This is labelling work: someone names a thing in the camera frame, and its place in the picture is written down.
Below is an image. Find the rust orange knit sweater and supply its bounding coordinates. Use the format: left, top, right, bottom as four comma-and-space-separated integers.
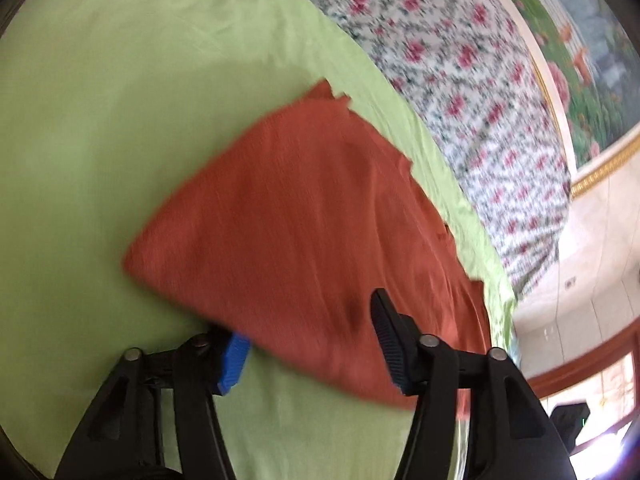
122, 81, 491, 408

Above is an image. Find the light green bed sheet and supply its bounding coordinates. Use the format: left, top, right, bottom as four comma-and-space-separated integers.
1, 0, 515, 474

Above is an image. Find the gold framed flower painting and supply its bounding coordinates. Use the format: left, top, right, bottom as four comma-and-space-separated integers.
506, 0, 639, 196

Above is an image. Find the rose floral bed cover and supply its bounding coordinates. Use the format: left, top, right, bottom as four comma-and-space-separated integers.
309, 0, 570, 297

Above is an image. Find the brown wooden door frame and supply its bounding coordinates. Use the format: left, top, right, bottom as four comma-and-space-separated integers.
528, 318, 639, 400

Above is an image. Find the black camera box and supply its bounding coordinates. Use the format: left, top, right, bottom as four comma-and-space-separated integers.
550, 401, 590, 453

